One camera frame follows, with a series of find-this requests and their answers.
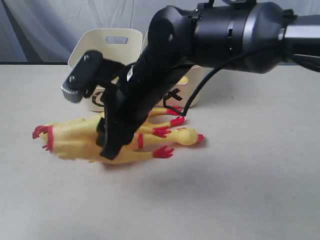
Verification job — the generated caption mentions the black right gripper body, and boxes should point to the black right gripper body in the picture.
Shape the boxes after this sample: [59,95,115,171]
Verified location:
[96,6,198,148]

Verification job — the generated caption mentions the rubber chicken bins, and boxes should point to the rubber chicken bins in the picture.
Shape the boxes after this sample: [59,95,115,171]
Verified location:
[32,107,185,141]

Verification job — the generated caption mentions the headless rubber chicken body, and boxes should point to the headless rubber chicken body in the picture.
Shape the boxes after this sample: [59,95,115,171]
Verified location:
[32,116,174,165]

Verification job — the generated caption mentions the whole rubber chicken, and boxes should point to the whole rubber chicken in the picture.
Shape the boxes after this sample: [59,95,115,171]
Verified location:
[129,127,205,150]

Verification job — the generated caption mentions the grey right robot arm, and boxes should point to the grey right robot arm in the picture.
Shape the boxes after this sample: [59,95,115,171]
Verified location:
[96,0,320,160]

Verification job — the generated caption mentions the cream bin marked O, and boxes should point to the cream bin marked O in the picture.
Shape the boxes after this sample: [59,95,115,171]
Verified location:
[68,27,143,113]

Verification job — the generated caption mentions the cream bin marked X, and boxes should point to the cream bin marked X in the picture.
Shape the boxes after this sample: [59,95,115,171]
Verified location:
[164,65,204,108]

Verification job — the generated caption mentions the white backdrop cloth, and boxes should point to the white backdrop cloth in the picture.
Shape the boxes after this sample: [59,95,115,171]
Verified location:
[0,0,320,66]

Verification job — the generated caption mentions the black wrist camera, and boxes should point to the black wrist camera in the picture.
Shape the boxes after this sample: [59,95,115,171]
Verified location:
[61,50,125,104]

